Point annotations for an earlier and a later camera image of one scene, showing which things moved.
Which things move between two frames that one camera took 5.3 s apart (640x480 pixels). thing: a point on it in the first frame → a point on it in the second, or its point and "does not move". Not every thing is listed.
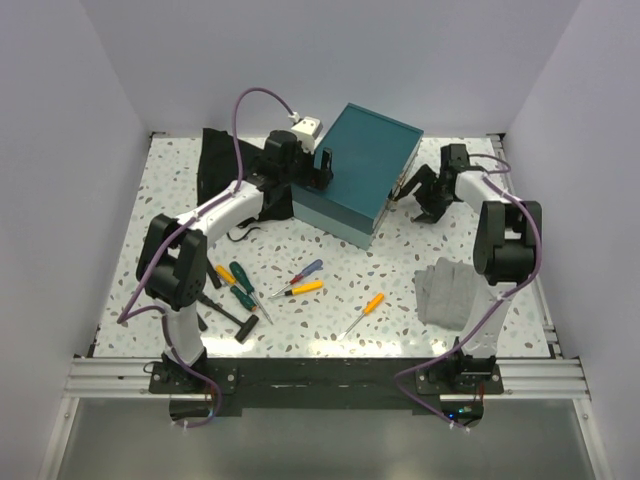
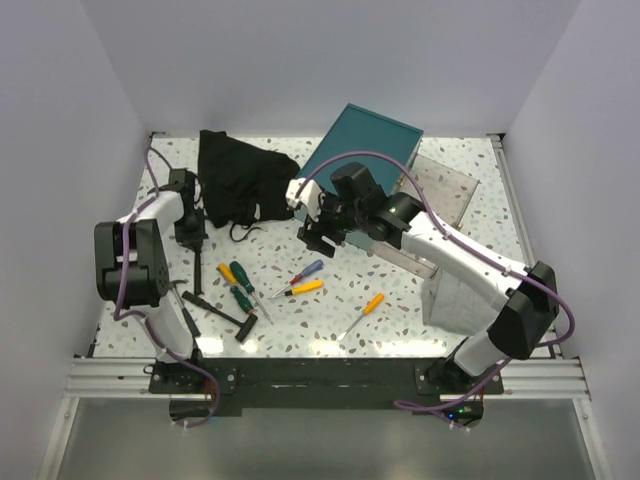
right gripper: x=433 y=211 → x=313 y=234
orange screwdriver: x=299 y=289 does not move
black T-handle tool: x=244 y=327 does not move
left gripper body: x=299 y=173 → x=191 y=228
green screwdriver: x=247 y=284 does not move
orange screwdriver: x=377 y=299 does not move
